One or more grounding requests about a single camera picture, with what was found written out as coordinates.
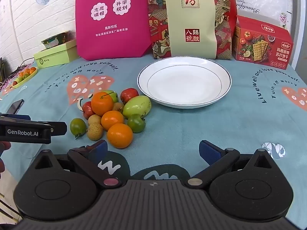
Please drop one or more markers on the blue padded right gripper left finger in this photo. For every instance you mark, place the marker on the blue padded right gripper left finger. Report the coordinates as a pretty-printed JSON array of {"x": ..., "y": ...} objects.
[{"x": 86, "y": 159}]

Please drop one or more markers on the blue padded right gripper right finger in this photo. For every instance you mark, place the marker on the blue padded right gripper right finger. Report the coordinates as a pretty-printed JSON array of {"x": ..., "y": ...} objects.
[{"x": 219, "y": 160}]

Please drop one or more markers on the tan longan front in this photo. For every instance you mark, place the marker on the tan longan front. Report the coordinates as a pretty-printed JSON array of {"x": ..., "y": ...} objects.
[{"x": 95, "y": 132}]

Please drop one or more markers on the tan longan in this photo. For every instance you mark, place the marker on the tan longan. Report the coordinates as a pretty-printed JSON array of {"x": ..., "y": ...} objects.
[
  {"x": 95, "y": 132},
  {"x": 94, "y": 119},
  {"x": 118, "y": 106}
]

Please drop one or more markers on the green tomato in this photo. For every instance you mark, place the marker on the green tomato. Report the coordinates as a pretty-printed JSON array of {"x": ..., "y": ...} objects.
[
  {"x": 78, "y": 127},
  {"x": 136, "y": 122}
]

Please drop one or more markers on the red apple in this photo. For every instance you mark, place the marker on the red apple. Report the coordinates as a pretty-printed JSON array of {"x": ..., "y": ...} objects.
[
  {"x": 87, "y": 110},
  {"x": 128, "y": 94}
]

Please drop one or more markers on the orange with stem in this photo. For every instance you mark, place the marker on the orange with stem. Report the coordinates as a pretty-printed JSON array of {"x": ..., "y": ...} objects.
[{"x": 101, "y": 103}]

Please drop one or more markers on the tan longan back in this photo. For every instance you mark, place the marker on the tan longan back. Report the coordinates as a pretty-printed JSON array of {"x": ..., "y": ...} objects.
[{"x": 118, "y": 106}]

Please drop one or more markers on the small green mango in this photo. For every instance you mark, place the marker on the small green mango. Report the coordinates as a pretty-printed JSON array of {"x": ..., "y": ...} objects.
[{"x": 113, "y": 95}]

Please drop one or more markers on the large light green mango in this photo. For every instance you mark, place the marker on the large light green mango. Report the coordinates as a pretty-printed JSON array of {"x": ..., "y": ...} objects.
[{"x": 137, "y": 105}]

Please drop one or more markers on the yellow tray with small fruits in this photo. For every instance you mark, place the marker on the yellow tray with small fruits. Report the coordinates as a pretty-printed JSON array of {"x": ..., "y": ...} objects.
[{"x": 24, "y": 77}]

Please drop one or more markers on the black smartphone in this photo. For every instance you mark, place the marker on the black smartphone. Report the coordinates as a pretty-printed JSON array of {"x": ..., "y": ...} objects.
[{"x": 14, "y": 108}]

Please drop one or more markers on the blue printed tablecloth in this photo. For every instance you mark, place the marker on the blue printed tablecloth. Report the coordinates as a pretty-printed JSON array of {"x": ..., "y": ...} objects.
[{"x": 261, "y": 110}]

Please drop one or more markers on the light green cardboard box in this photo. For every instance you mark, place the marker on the light green cardboard box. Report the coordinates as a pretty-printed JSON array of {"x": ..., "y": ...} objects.
[{"x": 58, "y": 55}]

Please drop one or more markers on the white round plate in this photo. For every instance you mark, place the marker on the white round plate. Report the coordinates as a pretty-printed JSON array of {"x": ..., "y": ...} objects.
[{"x": 184, "y": 82}]

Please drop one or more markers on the green patterned bowl box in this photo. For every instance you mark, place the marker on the green patterned bowl box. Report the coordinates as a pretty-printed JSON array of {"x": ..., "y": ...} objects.
[{"x": 58, "y": 39}]

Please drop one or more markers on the red cracker box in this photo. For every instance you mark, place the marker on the red cracker box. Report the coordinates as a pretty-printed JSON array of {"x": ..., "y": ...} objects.
[{"x": 263, "y": 43}]

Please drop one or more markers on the magenta non-woven tote bag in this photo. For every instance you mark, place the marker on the magenta non-woven tote bag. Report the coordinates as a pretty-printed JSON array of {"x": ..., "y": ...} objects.
[{"x": 111, "y": 28}]

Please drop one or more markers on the red green liquor gift bag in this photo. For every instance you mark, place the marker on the red green liquor gift bag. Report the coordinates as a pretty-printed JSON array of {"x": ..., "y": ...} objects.
[{"x": 198, "y": 28}]

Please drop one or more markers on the white floral plastic bag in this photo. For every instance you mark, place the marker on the white floral plastic bag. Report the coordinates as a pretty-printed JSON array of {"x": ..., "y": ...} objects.
[{"x": 277, "y": 12}]

